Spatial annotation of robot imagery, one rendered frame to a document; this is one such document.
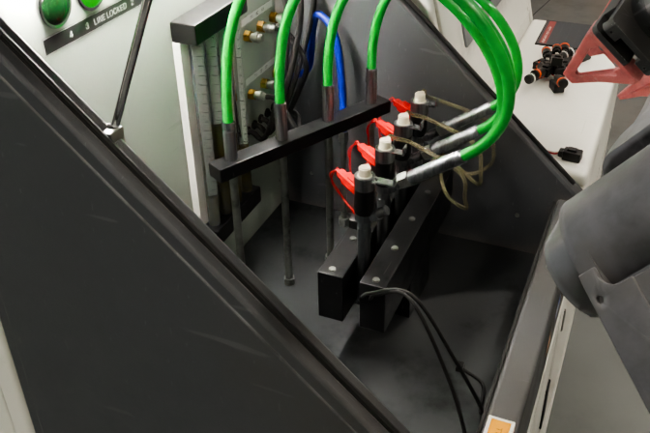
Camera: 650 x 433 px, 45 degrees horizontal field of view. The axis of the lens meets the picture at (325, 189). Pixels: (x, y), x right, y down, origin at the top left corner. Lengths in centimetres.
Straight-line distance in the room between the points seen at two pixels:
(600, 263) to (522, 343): 74
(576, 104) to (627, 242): 128
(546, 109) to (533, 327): 59
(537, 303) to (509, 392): 17
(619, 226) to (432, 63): 99
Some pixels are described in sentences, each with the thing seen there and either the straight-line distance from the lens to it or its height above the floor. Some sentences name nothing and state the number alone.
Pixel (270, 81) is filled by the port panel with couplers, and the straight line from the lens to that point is 133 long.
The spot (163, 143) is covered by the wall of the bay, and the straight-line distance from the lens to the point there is 112.
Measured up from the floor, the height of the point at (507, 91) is 127.
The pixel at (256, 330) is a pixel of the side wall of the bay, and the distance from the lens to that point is 76.
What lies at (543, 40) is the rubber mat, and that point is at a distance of 188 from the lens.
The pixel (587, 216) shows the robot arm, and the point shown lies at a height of 148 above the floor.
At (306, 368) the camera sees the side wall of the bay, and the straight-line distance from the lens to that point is 76.
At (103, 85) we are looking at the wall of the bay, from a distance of 99.
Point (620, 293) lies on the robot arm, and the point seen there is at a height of 146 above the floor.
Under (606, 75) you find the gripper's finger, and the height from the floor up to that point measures 134.
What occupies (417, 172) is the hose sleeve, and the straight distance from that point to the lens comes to 100.
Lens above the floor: 165
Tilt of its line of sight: 32 degrees down
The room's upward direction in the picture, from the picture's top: 1 degrees counter-clockwise
